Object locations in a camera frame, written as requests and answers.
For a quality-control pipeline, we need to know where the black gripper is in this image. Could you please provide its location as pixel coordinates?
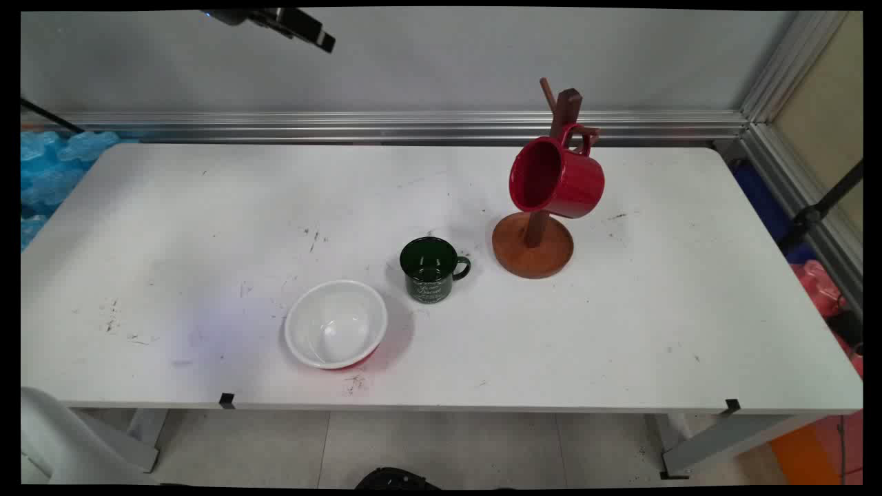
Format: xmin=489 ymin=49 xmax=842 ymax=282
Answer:
xmin=202 ymin=8 xmax=337 ymax=54

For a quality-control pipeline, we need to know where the red ceramic mug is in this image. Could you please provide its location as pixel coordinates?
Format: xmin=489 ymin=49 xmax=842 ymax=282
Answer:
xmin=509 ymin=124 xmax=606 ymax=220

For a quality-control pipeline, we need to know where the thin black tripod leg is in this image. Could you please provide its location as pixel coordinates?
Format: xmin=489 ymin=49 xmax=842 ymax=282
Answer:
xmin=21 ymin=99 xmax=85 ymax=134

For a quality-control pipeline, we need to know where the dark green enamel mug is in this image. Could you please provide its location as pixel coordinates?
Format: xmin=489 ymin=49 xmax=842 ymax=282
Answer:
xmin=399 ymin=237 xmax=472 ymax=304

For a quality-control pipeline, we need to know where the blue plastic bag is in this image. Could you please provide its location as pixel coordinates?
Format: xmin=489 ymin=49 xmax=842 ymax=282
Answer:
xmin=21 ymin=131 xmax=139 ymax=252

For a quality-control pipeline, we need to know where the white bowl with red outside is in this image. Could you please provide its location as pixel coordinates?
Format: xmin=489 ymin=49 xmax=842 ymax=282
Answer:
xmin=284 ymin=279 xmax=389 ymax=371

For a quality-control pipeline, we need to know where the brown wooden mug tree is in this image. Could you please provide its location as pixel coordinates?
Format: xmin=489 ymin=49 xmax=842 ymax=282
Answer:
xmin=491 ymin=77 xmax=600 ymax=280

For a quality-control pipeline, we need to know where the grey table leg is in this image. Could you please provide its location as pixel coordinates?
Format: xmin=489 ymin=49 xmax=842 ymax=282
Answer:
xmin=72 ymin=408 xmax=170 ymax=473
xmin=644 ymin=412 xmax=828 ymax=480

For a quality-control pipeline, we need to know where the black object on floor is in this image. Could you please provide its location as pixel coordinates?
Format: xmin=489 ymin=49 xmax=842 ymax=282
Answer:
xmin=355 ymin=467 xmax=442 ymax=490

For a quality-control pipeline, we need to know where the white rounded plastic shell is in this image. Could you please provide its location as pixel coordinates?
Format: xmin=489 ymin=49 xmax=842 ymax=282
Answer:
xmin=21 ymin=386 xmax=94 ymax=486

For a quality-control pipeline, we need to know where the blue box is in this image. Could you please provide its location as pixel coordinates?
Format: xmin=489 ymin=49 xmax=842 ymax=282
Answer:
xmin=732 ymin=162 xmax=817 ymax=266

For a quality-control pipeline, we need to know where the black tripod stand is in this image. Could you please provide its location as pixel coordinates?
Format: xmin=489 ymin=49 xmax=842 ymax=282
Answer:
xmin=777 ymin=160 xmax=863 ymax=256

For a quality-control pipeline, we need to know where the red plastic bag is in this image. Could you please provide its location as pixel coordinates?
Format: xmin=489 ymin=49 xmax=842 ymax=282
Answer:
xmin=789 ymin=260 xmax=863 ymax=377

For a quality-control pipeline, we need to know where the orange floor object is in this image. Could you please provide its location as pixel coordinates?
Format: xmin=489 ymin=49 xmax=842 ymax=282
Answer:
xmin=768 ymin=410 xmax=863 ymax=486

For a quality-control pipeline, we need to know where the horizontal aluminium frame rail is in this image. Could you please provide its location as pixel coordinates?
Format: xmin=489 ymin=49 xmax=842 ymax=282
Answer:
xmin=21 ymin=110 xmax=749 ymax=145

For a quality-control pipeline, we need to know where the slanted aluminium frame post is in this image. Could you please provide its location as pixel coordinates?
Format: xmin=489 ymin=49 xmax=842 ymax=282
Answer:
xmin=741 ymin=10 xmax=863 ymax=314

